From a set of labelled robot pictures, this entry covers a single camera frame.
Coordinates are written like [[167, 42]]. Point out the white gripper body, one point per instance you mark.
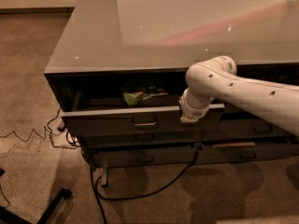
[[193, 111]]

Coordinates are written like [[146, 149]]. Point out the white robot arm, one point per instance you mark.
[[217, 79]]

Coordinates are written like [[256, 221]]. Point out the grey drawer cabinet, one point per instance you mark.
[[107, 43]]

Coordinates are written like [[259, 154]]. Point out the green snack bag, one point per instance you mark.
[[138, 90]]

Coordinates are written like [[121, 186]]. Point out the black power adapter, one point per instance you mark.
[[61, 126]]

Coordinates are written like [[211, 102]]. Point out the black stand leg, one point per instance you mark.
[[7, 217]]

